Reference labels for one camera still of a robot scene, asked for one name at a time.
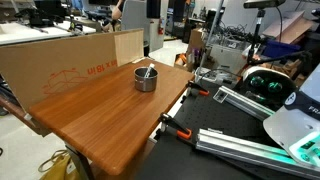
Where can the white black dry-erase marker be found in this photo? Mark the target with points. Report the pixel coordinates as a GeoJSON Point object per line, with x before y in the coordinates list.
{"type": "Point", "coordinates": [150, 70]}

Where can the small stainless steel pot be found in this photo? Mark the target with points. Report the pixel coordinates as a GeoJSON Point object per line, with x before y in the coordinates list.
{"type": "Point", "coordinates": [145, 85]}

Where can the black orange bar clamp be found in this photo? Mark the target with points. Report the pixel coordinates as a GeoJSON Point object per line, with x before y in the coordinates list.
{"type": "Point", "coordinates": [200, 90]}
{"type": "Point", "coordinates": [183, 134]}

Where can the black perforated breadboard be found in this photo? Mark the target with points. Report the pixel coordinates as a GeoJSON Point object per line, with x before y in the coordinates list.
{"type": "Point", "coordinates": [206, 113]}

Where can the red fire extinguisher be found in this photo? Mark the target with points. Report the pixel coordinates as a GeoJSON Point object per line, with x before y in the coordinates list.
{"type": "Point", "coordinates": [160, 28]}

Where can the brown cardboard box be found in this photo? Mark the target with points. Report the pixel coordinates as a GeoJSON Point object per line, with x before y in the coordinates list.
{"type": "Point", "coordinates": [196, 38]}

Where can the slanted metal pole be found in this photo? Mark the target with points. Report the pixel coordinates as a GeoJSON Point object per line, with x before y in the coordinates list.
{"type": "Point", "coordinates": [210, 36]}

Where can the seated person dark shirt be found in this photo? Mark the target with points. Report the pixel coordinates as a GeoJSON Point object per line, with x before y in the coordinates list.
{"type": "Point", "coordinates": [117, 11]}

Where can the black table leg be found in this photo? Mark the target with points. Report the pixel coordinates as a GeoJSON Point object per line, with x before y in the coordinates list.
{"type": "Point", "coordinates": [83, 164]}

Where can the white VR headset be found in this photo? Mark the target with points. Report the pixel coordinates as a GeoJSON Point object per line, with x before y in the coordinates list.
{"type": "Point", "coordinates": [270, 97]}

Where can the large cardboard panel red print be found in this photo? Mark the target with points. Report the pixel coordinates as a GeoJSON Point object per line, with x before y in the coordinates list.
{"type": "Point", "coordinates": [50, 60]}

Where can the blue plastic bin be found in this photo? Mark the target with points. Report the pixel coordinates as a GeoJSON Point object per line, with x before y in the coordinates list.
{"type": "Point", "coordinates": [280, 48]}

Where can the yellow bag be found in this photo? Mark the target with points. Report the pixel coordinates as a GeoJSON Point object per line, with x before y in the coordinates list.
{"type": "Point", "coordinates": [60, 170]}

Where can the flat cardboard sheets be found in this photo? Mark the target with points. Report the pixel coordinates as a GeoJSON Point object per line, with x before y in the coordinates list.
{"type": "Point", "coordinates": [290, 26]}

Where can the brown wooden board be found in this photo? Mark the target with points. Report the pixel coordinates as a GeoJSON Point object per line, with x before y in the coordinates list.
{"type": "Point", "coordinates": [16, 115]}

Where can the white background table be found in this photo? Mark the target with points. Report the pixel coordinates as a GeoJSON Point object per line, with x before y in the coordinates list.
{"type": "Point", "coordinates": [23, 33]}

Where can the aluminium extrusion rail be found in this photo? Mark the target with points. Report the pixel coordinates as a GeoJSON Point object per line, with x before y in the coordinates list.
{"type": "Point", "coordinates": [233, 145]}
{"type": "Point", "coordinates": [243, 101]}

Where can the black camera stand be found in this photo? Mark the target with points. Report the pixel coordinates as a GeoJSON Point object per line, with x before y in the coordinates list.
{"type": "Point", "coordinates": [256, 36]}

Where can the black stereo camera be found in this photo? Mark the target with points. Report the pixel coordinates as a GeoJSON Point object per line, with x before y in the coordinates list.
{"type": "Point", "coordinates": [263, 3]}

